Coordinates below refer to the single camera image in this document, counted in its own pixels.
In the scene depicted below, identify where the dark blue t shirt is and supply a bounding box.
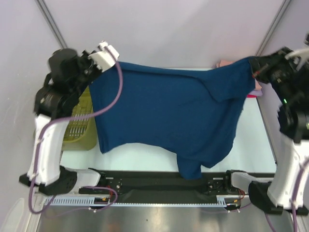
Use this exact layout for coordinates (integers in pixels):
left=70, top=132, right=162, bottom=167
left=89, top=58, right=255, bottom=179

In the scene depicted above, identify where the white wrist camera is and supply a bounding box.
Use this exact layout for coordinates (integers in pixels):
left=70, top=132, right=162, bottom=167
left=88, top=41, right=120, bottom=72
left=285, top=34, right=309, bottom=71

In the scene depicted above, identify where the folded lilac t shirt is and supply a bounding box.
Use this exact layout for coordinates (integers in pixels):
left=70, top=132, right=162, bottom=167
left=250, top=90, right=263, bottom=96

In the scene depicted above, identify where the white slotted cable duct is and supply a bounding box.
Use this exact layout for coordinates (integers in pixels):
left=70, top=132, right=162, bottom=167
left=44, top=196, right=240, bottom=207

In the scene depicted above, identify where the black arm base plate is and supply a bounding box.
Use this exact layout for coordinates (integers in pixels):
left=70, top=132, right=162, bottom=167
left=79, top=171, right=246, bottom=205

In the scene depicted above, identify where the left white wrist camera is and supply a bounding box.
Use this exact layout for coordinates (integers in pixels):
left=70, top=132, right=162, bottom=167
left=88, top=41, right=120, bottom=72

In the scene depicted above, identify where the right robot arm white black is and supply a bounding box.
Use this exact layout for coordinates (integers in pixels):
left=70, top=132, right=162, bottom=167
left=223, top=47, right=309, bottom=216

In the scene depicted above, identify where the aluminium frame post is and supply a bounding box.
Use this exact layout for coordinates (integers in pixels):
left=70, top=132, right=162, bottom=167
left=255, top=0, right=293, bottom=56
left=35, top=0, right=68, bottom=49

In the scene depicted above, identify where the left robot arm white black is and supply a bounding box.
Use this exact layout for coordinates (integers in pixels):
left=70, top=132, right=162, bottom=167
left=19, top=48, right=115, bottom=196

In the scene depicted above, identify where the left aluminium frame post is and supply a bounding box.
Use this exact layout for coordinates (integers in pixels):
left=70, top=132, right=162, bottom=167
left=35, top=0, right=68, bottom=49

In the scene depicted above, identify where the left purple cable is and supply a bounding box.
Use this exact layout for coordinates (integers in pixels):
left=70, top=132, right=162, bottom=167
left=28, top=47, right=124, bottom=214

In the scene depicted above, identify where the olive green plastic basket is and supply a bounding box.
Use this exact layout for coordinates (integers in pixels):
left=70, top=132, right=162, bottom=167
left=62, top=88, right=97, bottom=151

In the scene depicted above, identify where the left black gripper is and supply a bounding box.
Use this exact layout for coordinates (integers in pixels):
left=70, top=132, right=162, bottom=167
left=71, top=48, right=106, bottom=96

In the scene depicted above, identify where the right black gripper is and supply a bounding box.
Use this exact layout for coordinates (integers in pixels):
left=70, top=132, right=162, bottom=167
left=248, top=45, right=301, bottom=102

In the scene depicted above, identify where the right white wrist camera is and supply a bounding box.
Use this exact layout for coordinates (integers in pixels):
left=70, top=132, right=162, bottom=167
left=285, top=34, right=309, bottom=71

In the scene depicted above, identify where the right aluminium frame post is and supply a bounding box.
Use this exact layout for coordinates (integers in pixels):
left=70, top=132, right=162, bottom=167
left=255, top=0, right=293, bottom=56

